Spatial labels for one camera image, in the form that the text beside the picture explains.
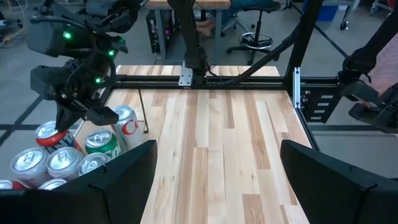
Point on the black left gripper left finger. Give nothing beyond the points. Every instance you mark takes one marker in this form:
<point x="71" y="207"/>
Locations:
<point x="77" y="205"/>

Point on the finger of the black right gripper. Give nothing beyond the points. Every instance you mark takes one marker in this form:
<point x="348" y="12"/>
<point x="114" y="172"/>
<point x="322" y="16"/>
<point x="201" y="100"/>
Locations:
<point x="68" y="116"/>
<point x="102" y="116"/>

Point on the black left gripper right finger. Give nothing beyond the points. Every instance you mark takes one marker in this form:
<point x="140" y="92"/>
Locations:
<point x="342" y="202"/>

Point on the green Sprite can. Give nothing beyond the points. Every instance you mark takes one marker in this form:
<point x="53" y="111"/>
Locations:
<point x="102" y="143"/>

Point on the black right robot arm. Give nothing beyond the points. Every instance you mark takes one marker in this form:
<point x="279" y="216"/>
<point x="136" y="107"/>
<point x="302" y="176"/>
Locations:
<point x="186" y="31"/>

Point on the silver mounting plate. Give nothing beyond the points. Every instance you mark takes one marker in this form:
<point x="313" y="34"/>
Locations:
<point x="186" y="76"/>

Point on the black computer tower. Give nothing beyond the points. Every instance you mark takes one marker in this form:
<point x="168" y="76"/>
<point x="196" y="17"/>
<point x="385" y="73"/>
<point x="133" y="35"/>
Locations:
<point x="158" y="31"/>

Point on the blue bin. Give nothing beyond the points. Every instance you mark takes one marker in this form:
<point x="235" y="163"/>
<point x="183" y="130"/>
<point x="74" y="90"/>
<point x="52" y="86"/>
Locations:
<point x="326" y="12"/>

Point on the silver vertical bracket strip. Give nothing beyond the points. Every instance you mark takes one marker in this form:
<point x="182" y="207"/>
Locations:
<point x="297" y="87"/>

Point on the black aluminium table frame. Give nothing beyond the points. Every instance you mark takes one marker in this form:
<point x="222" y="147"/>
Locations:
<point x="248" y="82"/>

